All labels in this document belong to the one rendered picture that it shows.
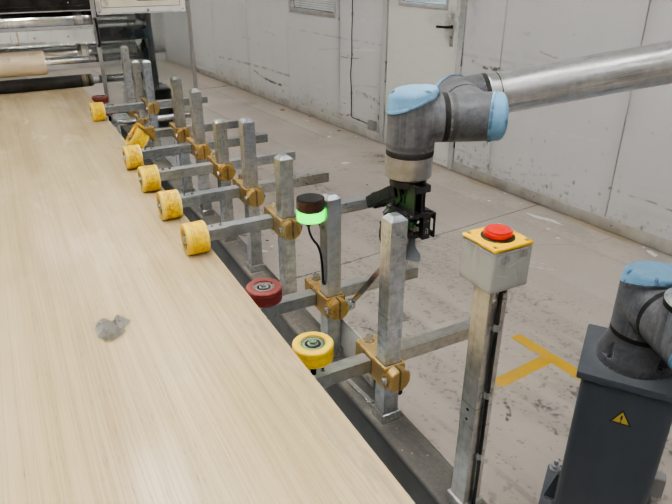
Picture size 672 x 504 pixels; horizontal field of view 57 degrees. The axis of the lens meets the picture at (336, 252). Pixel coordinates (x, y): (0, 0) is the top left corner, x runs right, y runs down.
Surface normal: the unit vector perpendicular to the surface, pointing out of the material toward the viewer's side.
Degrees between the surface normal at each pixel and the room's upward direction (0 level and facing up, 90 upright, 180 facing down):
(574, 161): 90
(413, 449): 0
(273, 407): 0
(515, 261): 90
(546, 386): 0
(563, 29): 90
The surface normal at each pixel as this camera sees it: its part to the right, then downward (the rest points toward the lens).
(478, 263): -0.88, 0.21
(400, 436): 0.00, -0.90
